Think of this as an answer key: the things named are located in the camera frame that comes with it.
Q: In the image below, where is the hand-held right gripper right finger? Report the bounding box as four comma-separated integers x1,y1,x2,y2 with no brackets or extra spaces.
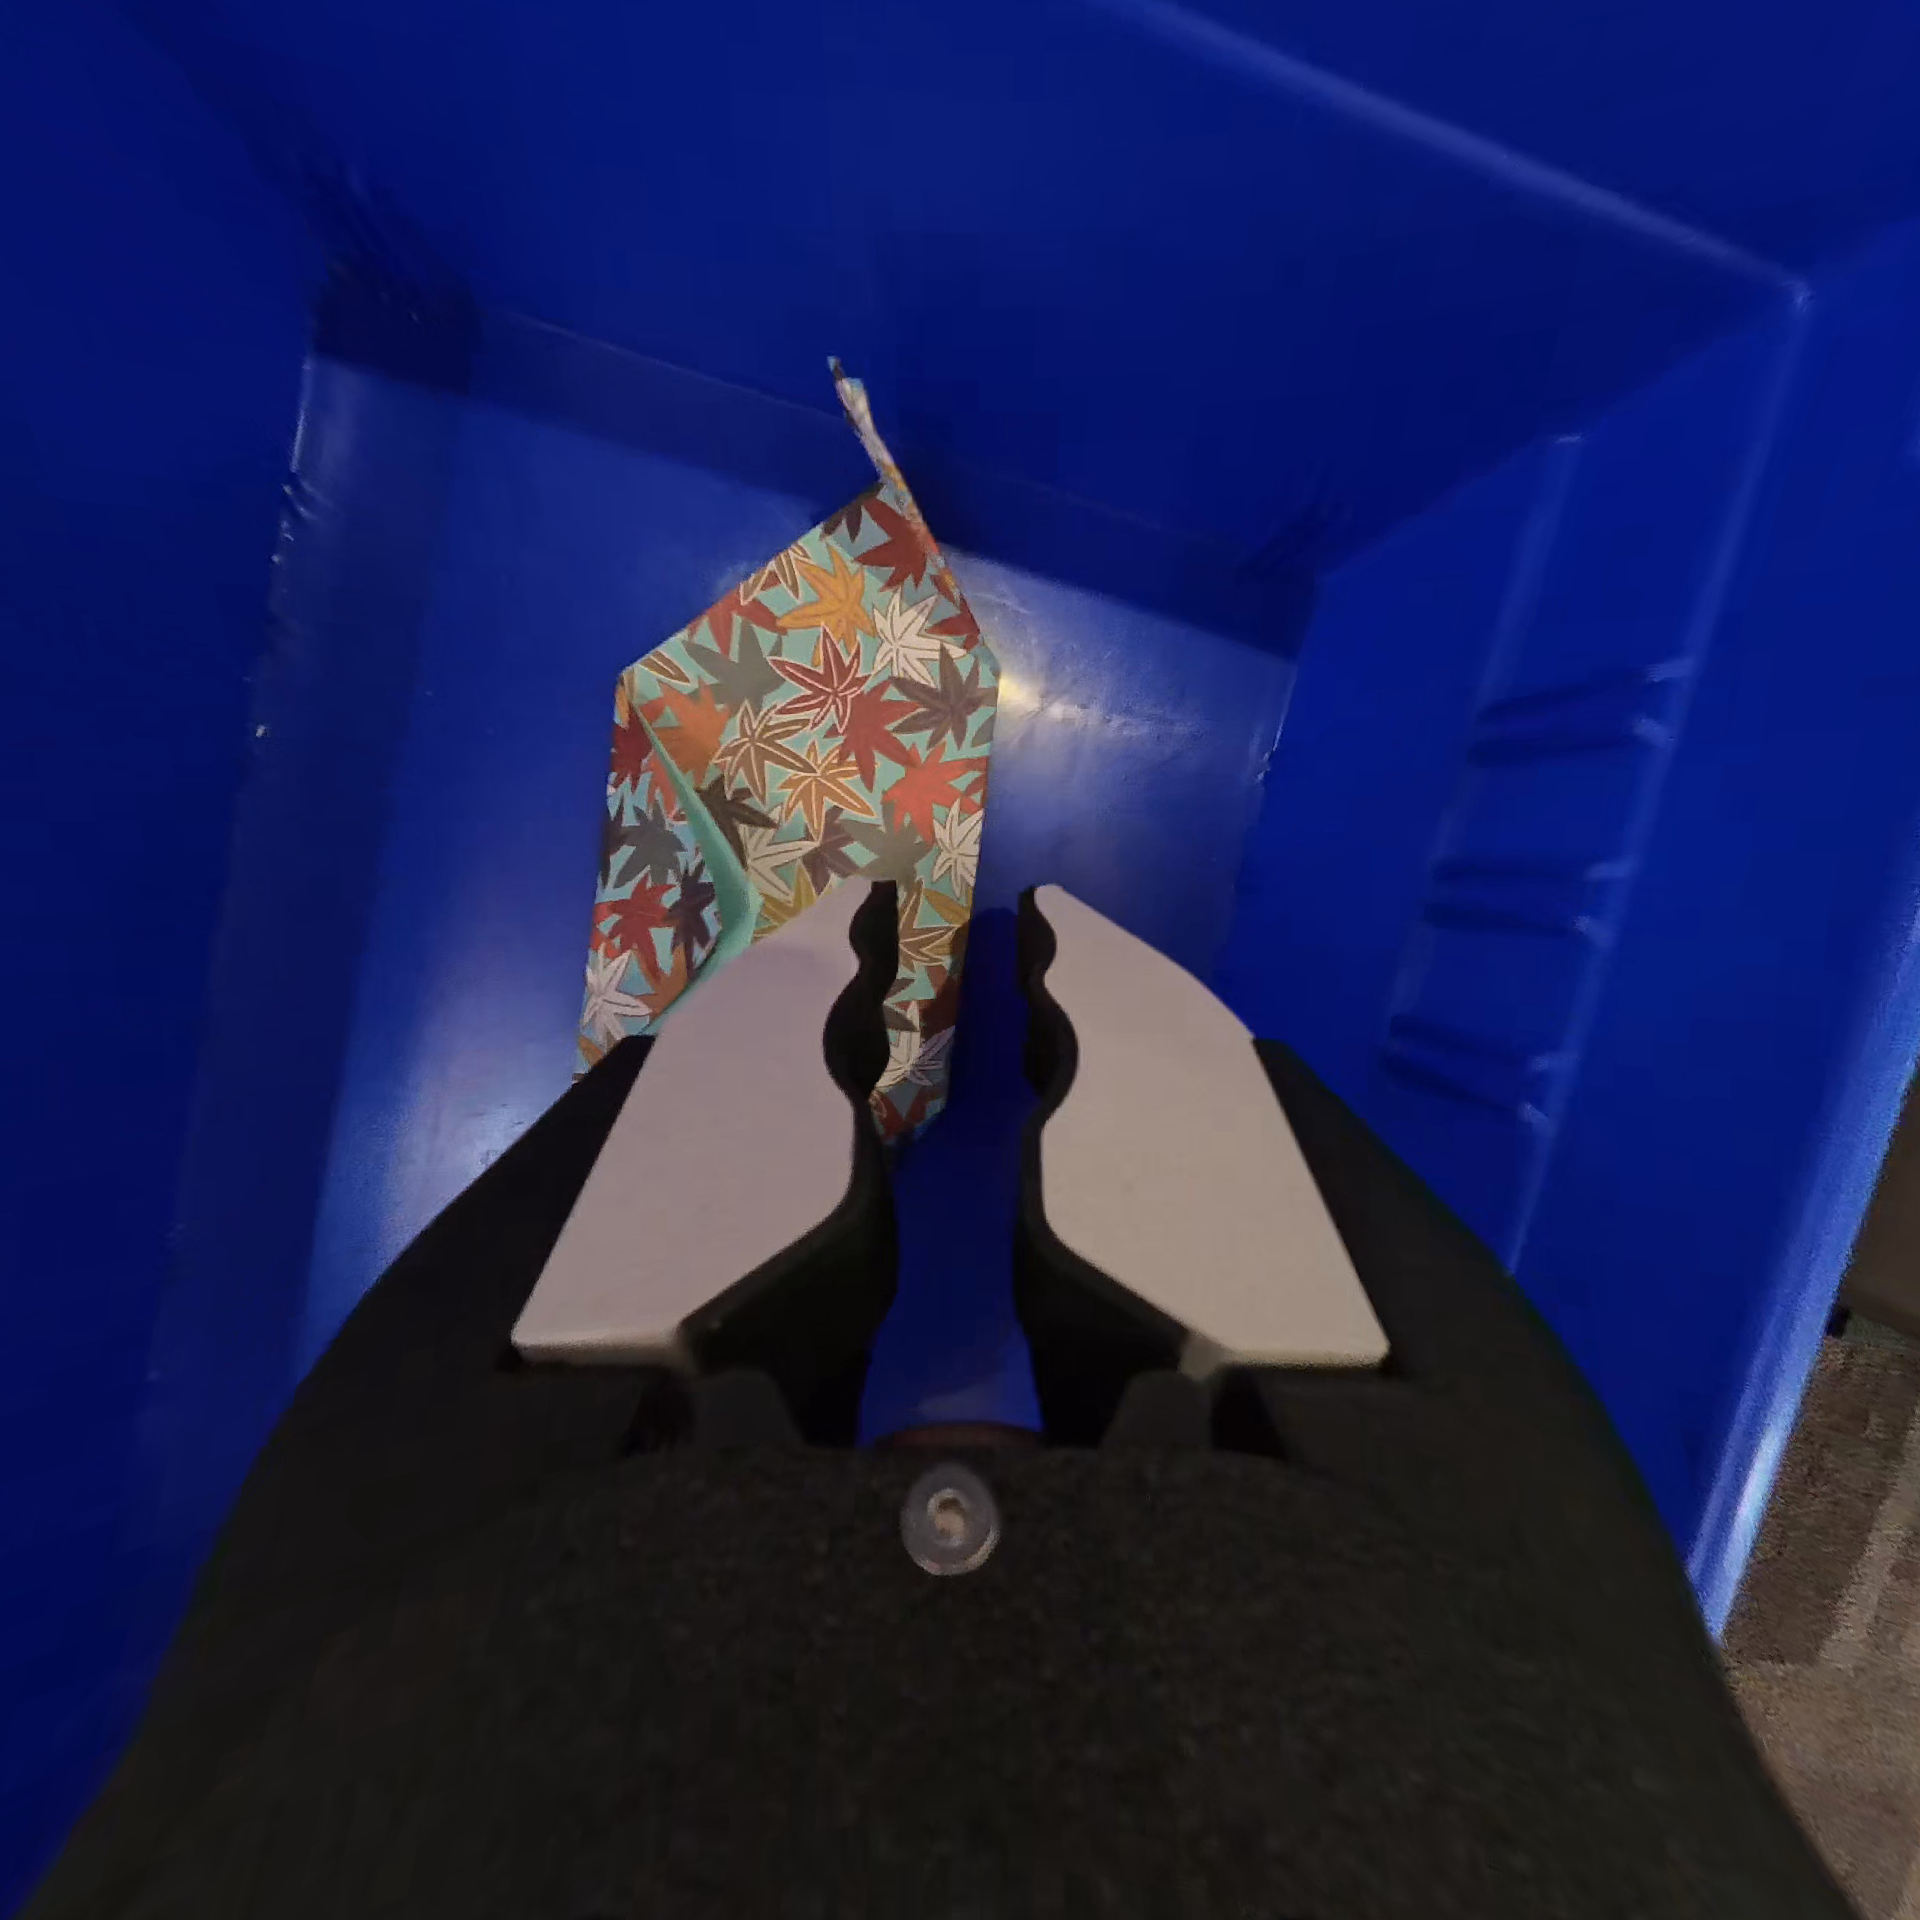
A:
1014,883,1392,1449

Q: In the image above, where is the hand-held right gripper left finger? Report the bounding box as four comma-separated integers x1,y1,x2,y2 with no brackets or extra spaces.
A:
509,878,901,1449

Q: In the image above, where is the leaf-patterned origami paper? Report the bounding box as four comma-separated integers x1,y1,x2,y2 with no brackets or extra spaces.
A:
573,357,1002,1146

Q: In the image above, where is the blue plastic bin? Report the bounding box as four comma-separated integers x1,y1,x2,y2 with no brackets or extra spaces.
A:
0,0,1920,1908

